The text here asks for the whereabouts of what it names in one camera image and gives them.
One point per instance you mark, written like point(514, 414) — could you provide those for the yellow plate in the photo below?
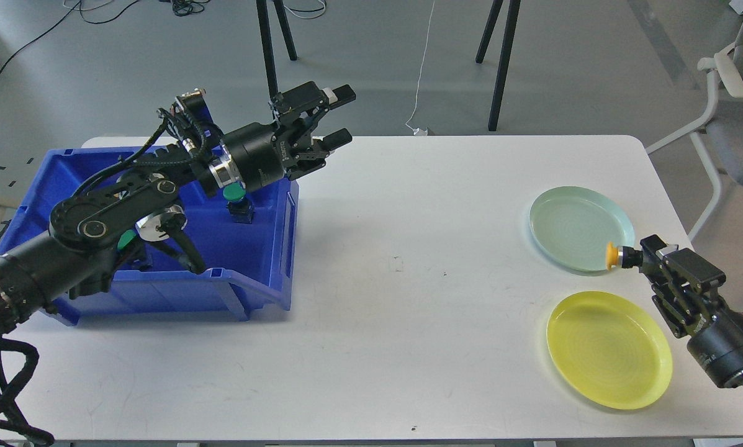
point(609, 350)

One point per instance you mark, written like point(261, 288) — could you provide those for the light green plate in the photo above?
point(572, 226)

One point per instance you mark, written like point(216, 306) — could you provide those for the white grey chair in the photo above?
point(721, 120)

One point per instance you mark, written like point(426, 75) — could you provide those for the black tripod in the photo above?
point(511, 21)
point(266, 40)

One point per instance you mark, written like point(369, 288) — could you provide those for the green push button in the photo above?
point(238, 204)
point(132, 253)

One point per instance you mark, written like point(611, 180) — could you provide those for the black tripod left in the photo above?
point(266, 40)

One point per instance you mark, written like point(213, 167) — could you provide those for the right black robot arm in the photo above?
point(685, 291)

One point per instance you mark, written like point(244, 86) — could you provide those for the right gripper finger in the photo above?
point(689, 313)
point(679, 275)

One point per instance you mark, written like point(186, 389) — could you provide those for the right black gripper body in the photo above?
point(715, 343)

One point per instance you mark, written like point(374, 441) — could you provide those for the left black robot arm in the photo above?
point(109, 218)

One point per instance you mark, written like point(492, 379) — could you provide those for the black tripod right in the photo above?
point(511, 21)

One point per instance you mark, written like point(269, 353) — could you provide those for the blue plastic bin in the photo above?
point(248, 265)

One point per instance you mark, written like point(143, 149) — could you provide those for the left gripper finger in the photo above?
point(297, 112)
point(313, 156)

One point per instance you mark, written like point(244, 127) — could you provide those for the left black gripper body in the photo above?
point(251, 157)

